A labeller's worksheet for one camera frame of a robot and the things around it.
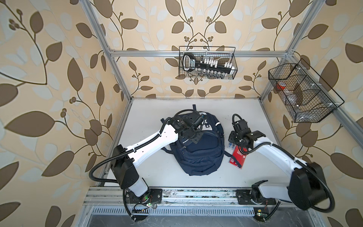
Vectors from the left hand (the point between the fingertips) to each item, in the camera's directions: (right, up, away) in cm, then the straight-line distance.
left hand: (199, 135), depth 76 cm
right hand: (+22, -5, +11) cm, 25 cm away
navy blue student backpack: (+4, -13, +3) cm, 14 cm away
